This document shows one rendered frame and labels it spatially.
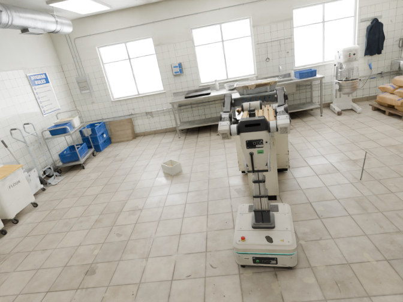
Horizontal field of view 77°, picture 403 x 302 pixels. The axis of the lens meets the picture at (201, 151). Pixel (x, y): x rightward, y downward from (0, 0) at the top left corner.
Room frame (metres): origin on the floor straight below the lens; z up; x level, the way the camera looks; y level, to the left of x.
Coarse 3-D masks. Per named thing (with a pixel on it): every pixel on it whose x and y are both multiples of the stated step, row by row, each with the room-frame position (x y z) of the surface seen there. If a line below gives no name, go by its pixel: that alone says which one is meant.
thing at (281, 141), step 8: (240, 112) 3.87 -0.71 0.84; (280, 136) 3.21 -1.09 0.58; (280, 144) 3.21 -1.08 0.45; (240, 152) 3.37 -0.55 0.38; (280, 152) 3.22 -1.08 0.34; (288, 152) 3.19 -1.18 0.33; (240, 160) 3.37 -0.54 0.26; (280, 160) 3.22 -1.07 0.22; (288, 160) 3.19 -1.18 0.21; (240, 168) 3.38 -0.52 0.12; (280, 168) 3.25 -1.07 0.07
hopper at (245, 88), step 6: (270, 78) 3.52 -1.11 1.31; (276, 78) 3.46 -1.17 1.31; (240, 84) 3.62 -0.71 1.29; (246, 84) 3.60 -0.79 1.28; (252, 84) 3.32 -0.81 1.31; (258, 84) 3.30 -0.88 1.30; (264, 84) 3.29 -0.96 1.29; (270, 84) 3.27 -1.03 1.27; (276, 84) 3.26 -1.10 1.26; (240, 90) 3.39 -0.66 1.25; (246, 90) 3.38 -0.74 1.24; (252, 90) 3.36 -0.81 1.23; (258, 90) 3.34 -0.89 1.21; (264, 90) 3.33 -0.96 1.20; (270, 90) 3.31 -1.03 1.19
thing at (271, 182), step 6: (270, 138) 2.59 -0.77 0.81; (270, 144) 2.59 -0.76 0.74; (270, 150) 2.59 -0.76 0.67; (270, 156) 2.59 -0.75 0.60; (270, 162) 2.59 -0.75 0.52; (270, 168) 2.59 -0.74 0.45; (276, 168) 2.58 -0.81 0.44; (264, 174) 2.61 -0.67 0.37; (270, 174) 2.59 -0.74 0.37; (276, 174) 2.58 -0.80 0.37; (270, 180) 2.60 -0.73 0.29; (276, 180) 2.58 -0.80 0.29; (252, 186) 2.65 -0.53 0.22; (270, 186) 2.60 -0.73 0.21; (276, 186) 2.58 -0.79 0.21; (252, 192) 2.66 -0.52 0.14; (270, 192) 2.60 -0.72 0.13; (276, 192) 2.58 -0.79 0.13; (270, 198) 2.63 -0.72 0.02
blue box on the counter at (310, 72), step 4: (296, 72) 5.80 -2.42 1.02; (300, 72) 5.94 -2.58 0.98; (304, 72) 5.65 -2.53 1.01; (308, 72) 5.64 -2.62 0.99; (312, 72) 5.64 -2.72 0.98; (316, 72) 5.64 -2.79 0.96; (296, 76) 5.83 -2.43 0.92; (300, 76) 5.66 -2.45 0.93; (304, 76) 5.66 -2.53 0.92; (308, 76) 5.65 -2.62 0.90; (312, 76) 5.65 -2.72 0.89
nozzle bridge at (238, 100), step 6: (234, 96) 3.42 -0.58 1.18; (240, 96) 3.35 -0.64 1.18; (246, 96) 3.32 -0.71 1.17; (252, 96) 3.30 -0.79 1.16; (258, 96) 3.36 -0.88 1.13; (270, 96) 3.32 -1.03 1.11; (234, 102) 3.45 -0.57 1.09; (240, 102) 3.43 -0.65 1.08; (270, 102) 3.27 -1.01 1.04; (276, 102) 3.25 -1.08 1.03; (234, 108) 3.40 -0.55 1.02; (234, 114) 3.47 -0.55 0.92
